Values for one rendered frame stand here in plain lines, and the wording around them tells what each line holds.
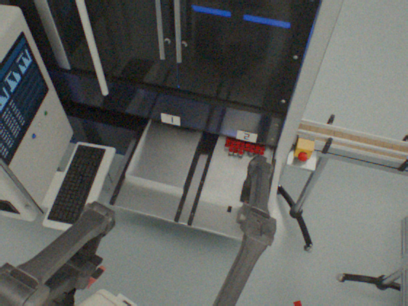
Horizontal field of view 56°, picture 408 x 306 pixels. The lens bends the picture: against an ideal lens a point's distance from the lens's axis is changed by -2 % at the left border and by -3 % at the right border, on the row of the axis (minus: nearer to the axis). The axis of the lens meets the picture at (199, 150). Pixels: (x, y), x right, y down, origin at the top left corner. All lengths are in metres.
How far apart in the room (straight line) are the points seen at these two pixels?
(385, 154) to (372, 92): 1.65
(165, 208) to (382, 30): 3.07
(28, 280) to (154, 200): 0.88
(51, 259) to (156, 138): 1.03
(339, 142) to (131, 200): 0.97
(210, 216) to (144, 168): 0.37
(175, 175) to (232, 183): 0.25
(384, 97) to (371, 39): 0.71
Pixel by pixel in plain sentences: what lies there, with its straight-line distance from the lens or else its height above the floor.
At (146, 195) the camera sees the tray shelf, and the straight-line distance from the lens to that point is 1.69.
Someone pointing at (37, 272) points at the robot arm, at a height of 1.57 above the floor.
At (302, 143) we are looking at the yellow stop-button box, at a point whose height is 1.03.
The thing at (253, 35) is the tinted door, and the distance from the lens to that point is 1.30.
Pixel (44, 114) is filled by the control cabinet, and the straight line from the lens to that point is 1.73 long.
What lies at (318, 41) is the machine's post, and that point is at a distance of 1.27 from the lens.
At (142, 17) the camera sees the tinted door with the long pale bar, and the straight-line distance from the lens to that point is 1.38.
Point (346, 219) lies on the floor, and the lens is 2.77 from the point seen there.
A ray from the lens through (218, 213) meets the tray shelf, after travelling 1.64.
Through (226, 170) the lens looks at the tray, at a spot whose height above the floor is 0.88.
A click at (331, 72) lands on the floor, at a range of 3.55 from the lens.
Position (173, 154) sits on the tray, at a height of 0.88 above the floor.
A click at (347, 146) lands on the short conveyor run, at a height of 0.93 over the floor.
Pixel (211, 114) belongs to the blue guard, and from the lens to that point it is 1.61.
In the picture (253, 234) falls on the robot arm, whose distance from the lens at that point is 1.02.
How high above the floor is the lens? 2.38
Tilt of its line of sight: 57 degrees down
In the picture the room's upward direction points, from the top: 1 degrees clockwise
